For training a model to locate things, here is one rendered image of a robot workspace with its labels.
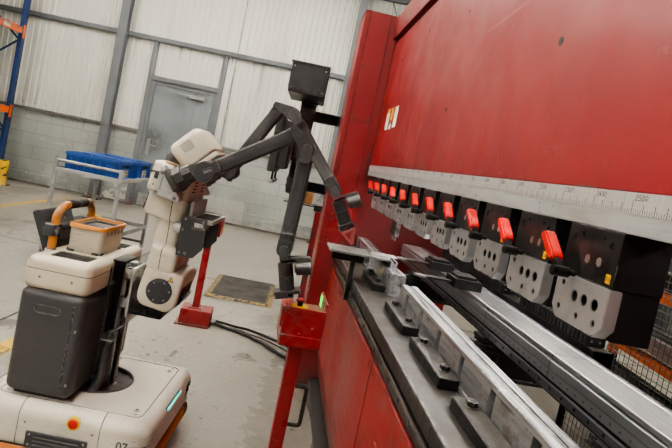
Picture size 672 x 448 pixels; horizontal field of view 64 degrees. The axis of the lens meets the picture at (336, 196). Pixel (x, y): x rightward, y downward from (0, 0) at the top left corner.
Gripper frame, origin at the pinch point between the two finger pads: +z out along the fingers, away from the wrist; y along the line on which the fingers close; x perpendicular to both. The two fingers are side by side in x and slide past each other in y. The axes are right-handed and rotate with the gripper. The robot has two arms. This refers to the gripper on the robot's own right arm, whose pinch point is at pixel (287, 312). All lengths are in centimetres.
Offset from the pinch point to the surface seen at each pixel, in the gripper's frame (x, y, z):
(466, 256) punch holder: -69, 45, -32
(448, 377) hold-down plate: -79, 36, -5
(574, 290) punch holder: -120, 44, -37
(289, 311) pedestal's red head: -4.9, 0.5, -2.0
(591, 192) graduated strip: -118, 49, -52
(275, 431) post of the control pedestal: 2.1, -7.2, 47.3
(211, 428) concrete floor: 54, -38, 70
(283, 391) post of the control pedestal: 2.1, -3.3, 31.6
